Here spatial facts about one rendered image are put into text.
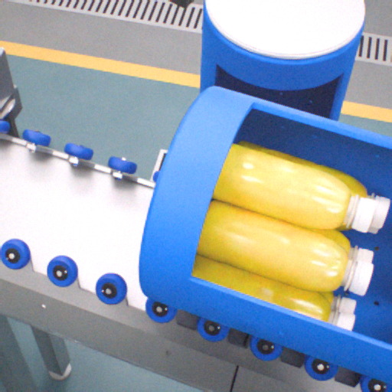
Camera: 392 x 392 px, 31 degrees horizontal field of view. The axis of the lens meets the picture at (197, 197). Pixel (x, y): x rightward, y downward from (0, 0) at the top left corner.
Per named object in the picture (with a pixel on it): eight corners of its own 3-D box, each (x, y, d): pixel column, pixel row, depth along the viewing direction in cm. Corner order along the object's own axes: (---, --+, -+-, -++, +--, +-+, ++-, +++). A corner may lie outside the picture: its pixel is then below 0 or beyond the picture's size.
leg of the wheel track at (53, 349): (65, 383, 190) (24, 264, 139) (45, 376, 191) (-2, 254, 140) (74, 364, 193) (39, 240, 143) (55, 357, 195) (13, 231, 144)
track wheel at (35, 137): (19, 138, 116) (22, 125, 116) (46, 145, 118) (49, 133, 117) (23, 140, 112) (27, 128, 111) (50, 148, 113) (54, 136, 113)
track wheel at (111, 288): (125, 306, 98) (131, 301, 100) (121, 276, 97) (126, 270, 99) (95, 306, 99) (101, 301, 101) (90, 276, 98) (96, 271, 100)
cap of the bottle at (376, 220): (377, 190, 89) (390, 194, 89) (371, 201, 93) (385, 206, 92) (368, 217, 88) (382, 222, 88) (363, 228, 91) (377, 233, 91)
